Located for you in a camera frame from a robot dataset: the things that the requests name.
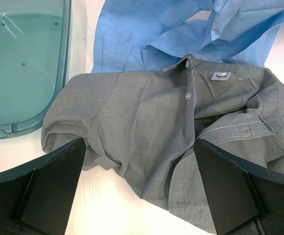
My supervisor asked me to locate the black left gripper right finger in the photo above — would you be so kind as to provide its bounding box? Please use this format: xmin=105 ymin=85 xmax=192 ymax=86
xmin=194 ymin=139 xmax=284 ymax=235

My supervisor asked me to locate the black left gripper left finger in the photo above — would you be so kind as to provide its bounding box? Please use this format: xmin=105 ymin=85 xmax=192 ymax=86
xmin=0 ymin=138 xmax=86 ymax=235

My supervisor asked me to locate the grey shirt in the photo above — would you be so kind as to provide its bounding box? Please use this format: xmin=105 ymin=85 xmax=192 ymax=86
xmin=41 ymin=56 xmax=284 ymax=233

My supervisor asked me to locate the blue shirt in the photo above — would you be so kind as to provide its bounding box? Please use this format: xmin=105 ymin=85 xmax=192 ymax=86
xmin=93 ymin=0 xmax=284 ymax=73

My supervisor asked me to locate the teal plastic bin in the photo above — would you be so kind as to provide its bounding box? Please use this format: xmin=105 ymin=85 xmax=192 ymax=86
xmin=0 ymin=0 xmax=71 ymax=139

